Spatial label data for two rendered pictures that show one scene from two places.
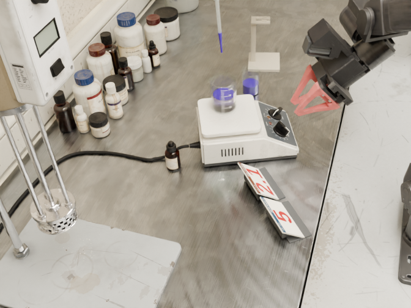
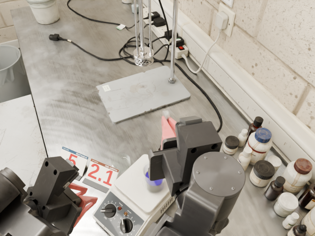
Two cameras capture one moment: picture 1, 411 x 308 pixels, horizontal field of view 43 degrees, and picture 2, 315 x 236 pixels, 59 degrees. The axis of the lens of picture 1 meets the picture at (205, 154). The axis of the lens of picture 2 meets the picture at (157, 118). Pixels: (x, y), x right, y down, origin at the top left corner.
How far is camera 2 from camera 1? 113 cm
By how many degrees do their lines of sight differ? 80
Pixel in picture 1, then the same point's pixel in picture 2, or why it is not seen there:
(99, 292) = (126, 89)
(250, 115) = (130, 189)
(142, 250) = (127, 109)
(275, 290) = (56, 134)
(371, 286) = (10, 163)
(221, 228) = (103, 143)
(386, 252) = not seen: hidden behind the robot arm
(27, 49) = not seen: outside the picture
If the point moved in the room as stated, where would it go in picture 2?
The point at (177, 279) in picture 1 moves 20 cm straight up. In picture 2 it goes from (102, 112) to (93, 65)
